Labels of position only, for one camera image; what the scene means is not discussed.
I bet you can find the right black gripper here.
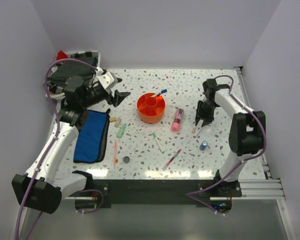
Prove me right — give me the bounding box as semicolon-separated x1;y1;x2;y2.
195;100;218;128

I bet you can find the magenta capped white marker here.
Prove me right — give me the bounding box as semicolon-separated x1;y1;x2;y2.
193;127;204;138

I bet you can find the blue capped white marker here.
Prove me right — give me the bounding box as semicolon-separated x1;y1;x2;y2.
152;89;167;98

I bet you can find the green capped white marker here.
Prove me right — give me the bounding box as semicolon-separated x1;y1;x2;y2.
152;132;165;154

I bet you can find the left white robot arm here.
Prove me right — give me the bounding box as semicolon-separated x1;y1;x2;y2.
11;72;130;214

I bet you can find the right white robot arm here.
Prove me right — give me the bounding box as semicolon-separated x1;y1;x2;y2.
195;75;267;197

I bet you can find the blue round stamp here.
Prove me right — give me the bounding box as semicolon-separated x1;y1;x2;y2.
199;140;208;151

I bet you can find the beige speckled eraser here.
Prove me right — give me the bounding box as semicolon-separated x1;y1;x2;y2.
114;117;122;128

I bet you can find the orange round desk organizer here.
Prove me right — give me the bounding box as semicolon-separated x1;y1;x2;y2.
136;92;166;124

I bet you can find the white bin with dark cloth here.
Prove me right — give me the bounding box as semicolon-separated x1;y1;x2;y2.
47;50;101;100

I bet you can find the mint green highlighter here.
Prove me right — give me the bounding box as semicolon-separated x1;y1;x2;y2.
116;123;127;138

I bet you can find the red clear pen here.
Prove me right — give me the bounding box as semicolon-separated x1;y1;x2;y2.
162;148;182;171

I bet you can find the blue fabric pencil pouch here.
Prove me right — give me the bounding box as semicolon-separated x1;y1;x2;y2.
73;109;111;164

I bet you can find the orange pink pen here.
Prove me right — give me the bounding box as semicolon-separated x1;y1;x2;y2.
113;140;118;167

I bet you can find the red cloth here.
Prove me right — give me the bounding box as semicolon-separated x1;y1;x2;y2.
56;50;69;65

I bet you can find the grey round sharpener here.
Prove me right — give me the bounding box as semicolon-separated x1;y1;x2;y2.
123;156;130;164

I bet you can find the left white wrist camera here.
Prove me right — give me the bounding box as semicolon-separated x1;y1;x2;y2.
93;67;115;92

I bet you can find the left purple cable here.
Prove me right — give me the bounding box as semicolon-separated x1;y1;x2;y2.
13;57;102;240

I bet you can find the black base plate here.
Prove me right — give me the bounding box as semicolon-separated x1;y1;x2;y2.
63;177;241;215

